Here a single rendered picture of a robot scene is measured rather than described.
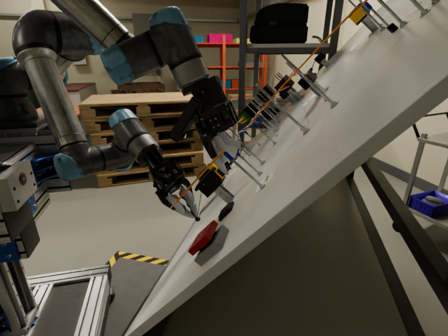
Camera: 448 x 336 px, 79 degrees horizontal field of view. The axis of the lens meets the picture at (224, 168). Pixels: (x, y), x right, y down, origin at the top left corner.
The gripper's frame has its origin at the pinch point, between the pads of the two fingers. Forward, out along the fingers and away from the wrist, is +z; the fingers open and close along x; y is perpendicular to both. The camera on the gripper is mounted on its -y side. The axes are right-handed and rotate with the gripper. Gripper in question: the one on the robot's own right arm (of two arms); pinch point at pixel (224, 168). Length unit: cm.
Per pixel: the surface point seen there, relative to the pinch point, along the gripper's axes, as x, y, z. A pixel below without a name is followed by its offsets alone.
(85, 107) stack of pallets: 193, -175, -67
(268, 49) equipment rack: 94, 17, -29
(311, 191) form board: -28.6, 18.3, -0.2
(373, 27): 37, 49, -16
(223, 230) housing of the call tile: -19.9, 1.8, 5.7
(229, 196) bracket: -1.1, -1.5, 6.8
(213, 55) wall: 883, -166, -165
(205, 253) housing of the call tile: -24.0, -1.0, 6.8
